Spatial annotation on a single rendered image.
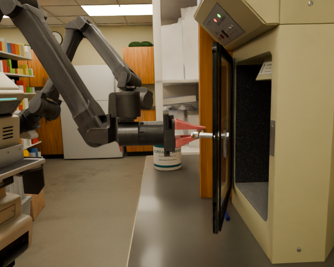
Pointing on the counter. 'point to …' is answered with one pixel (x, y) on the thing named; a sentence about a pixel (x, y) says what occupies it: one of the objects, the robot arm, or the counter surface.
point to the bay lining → (252, 125)
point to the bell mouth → (265, 70)
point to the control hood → (242, 17)
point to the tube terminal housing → (302, 132)
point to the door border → (218, 136)
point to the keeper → (272, 138)
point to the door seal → (220, 134)
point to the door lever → (201, 134)
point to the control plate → (225, 21)
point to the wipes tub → (160, 163)
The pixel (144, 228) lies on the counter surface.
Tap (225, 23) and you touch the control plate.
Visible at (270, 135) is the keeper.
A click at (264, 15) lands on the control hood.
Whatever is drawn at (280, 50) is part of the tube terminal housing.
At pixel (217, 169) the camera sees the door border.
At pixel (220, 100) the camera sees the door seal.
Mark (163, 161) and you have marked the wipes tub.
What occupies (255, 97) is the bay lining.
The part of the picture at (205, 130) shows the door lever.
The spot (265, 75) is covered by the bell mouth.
